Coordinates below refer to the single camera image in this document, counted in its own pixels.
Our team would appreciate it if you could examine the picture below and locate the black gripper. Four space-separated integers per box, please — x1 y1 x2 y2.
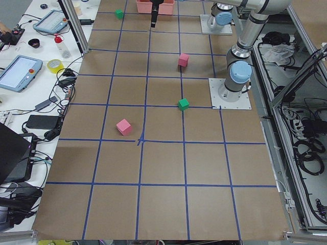
150 0 162 28

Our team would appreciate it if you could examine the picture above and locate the pink plastic bin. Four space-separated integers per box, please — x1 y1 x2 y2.
135 0 175 15

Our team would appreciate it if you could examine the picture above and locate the green cube near bin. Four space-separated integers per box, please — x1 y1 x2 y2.
115 9 124 19

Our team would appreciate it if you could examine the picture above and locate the pink cube near centre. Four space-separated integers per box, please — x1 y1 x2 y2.
178 53 190 67

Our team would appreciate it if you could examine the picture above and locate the pink cube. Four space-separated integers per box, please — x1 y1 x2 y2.
178 53 190 67
116 119 132 136

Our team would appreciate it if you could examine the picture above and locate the far teach pendant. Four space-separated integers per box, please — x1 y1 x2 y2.
33 10 67 34

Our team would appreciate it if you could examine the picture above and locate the teach pendant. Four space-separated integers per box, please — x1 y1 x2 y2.
1 55 43 92
33 10 67 34

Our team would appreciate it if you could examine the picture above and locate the red capped squeeze bottle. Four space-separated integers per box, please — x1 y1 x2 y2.
54 35 71 59

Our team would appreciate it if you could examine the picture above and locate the green cube near base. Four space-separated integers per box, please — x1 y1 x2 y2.
178 98 190 111

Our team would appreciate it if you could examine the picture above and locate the yellow tape roll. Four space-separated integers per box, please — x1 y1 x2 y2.
46 59 64 74

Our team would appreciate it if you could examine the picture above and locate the pink cube far side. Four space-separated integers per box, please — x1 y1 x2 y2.
116 119 132 136

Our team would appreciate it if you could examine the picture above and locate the black small bowl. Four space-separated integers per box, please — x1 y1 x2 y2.
28 38 40 48

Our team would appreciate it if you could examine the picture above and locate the white crumpled cloth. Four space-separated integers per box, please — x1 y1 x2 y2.
263 44 295 65

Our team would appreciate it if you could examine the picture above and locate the near teach pendant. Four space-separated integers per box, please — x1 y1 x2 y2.
1 55 43 92

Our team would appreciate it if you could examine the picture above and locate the black power adapter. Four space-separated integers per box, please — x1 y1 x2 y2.
26 115 59 130

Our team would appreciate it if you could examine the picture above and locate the black laptop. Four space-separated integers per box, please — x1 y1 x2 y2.
1 124 36 184

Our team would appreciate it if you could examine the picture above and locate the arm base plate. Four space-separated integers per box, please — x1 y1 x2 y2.
200 14 232 35
208 78 251 110

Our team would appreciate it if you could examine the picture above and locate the aluminium frame post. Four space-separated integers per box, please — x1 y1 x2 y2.
58 0 89 55

